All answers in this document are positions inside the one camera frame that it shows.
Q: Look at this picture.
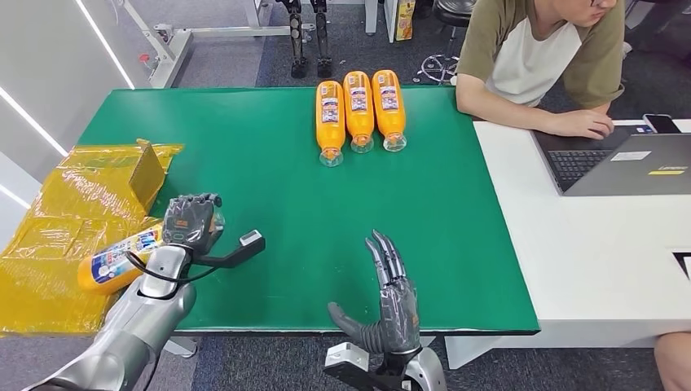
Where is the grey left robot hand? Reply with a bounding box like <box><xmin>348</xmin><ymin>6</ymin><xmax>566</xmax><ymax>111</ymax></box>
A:
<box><xmin>161</xmin><ymin>192</ymin><xmax>226</xmax><ymax>258</ymax></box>

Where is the person's right hand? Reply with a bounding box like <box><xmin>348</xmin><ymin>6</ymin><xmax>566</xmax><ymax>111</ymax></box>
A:
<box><xmin>551</xmin><ymin>108</ymin><xmax>615</xmax><ymax>142</ymax></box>

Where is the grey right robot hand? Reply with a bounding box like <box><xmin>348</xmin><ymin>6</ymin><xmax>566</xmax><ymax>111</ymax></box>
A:
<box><xmin>327</xmin><ymin>230</ymin><xmax>423</xmax><ymax>356</ymax></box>

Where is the orange juice bottle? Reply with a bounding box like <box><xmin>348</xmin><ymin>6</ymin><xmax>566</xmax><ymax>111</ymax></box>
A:
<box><xmin>342</xmin><ymin>70</ymin><xmax>376</xmax><ymax>155</ymax></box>
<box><xmin>315</xmin><ymin>80</ymin><xmax>347</xmax><ymax>169</ymax></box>
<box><xmin>76</xmin><ymin>210</ymin><xmax>227</xmax><ymax>297</ymax></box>
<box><xmin>371</xmin><ymin>68</ymin><xmax>408</xmax><ymax>153</ymax></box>

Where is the grey laptop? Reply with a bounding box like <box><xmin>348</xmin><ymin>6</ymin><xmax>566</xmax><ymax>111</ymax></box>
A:
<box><xmin>530</xmin><ymin>125</ymin><xmax>691</xmax><ymax>198</ymax></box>

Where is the black smartphone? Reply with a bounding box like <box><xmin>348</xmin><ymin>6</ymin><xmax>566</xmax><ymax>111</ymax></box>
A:
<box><xmin>641</xmin><ymin>113</ymin><xmax>683</xmax><ymax>135</ymax></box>

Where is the person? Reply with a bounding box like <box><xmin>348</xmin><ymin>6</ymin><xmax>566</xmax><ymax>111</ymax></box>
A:
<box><xmin>455</xmin><ymin>0</ymin><xmax>627</xmax><ymax>142</ymax></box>

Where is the green table mat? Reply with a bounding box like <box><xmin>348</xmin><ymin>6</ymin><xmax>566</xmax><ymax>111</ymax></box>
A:
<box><xmin>77</xmin><ymin>86</ymin><xmax>541</xmax><ymax>336</ymax></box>

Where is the yellow wrapped cardboard box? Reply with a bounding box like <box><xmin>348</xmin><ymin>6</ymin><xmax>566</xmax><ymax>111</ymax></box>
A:
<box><xmin>0</xmin><ymin>138</ymin><xmax>185</xmax><ymax>336</ymax></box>

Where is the black stool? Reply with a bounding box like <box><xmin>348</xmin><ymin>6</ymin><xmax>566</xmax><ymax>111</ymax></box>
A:
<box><xmin>413</xmin><ymin>0</ymin><xmax>479</xmax><ymax>86</ymax></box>

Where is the yellow printed carton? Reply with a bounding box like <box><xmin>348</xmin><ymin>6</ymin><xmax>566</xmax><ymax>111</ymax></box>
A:
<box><xmin>394</xmin><ymin>0</ymin><xmax>417</xmax><ymax>42</ymax></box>

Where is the black robot leg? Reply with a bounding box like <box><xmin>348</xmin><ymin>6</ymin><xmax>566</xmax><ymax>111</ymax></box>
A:
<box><xmin>276</xmin><ymin>0</ymin><xmax>310</xmax><ymax>80</ymax></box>
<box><xmin>310</xmin><ymin>0</ymin><xmax>335</xmax><ymax>80</ymax></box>

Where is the person's knee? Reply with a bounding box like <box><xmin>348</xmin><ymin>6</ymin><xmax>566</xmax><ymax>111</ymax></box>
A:
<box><xmin>654</xmin><ymin>331</ymin><xmax>691</xmax><ymax>391</ymax></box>

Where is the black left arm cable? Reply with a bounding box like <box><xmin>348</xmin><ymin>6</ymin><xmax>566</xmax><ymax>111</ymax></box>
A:
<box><xmin>124</xmin><ymin>250</ymin><xmax>240</xmax><ymax>286</ymax></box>

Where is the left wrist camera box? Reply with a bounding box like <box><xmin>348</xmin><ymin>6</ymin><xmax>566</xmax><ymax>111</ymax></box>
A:
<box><xmin>193</xmin><ymin>229</ymin><xmax>267</xmax><ymax>270</ymax></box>

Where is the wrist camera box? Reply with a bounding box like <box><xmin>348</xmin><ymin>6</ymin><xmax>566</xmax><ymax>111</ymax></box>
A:
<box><xmin>193</xmin><ymin>229</ymin><xmax>267</xmax><ymax>270</ymax></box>
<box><xmin>323</xmin><ymin>341</ymin><xmax>414</xmax><ymax>391</ymax></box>

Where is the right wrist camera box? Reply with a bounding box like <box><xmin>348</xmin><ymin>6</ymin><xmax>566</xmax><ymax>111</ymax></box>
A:
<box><xmin>323</xmin><ymin>341</ymin><xmax>414</xmax><ymax>391</ymax></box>

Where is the white metal frame stand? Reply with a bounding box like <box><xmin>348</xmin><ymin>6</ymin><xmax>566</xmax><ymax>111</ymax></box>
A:
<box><xmin>119</xmin><ymin>0</ymin><xmax>318</xmax><ymax>90</ymax></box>

